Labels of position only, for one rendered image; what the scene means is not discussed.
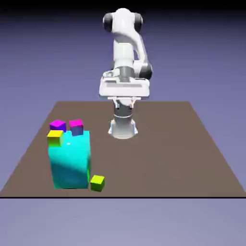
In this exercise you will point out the small yellow cube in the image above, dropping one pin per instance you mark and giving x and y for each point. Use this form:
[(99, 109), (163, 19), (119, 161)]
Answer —
[(55, 138)]

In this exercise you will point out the small purple cube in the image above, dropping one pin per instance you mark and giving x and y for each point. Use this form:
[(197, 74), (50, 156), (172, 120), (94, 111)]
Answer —
[(57, 125)]

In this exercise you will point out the large cyan box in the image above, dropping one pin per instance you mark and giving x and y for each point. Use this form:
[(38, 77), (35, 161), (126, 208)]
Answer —
[(70, 161)]

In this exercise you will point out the small lime cube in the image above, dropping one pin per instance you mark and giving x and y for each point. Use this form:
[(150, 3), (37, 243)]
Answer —
[(97, 183)]

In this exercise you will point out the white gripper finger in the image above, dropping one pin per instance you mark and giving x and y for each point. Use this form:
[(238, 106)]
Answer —
[(116, 103), (133, 103)]

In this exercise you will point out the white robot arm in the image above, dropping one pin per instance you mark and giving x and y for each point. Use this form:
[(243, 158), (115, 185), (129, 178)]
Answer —
[(123, 38)]

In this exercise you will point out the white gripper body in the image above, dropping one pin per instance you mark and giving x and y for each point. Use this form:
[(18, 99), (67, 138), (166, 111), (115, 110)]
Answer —
[(124, 88)]

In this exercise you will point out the small magenta cube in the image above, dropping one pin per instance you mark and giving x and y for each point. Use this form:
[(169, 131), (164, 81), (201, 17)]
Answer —
[(76, 127)]

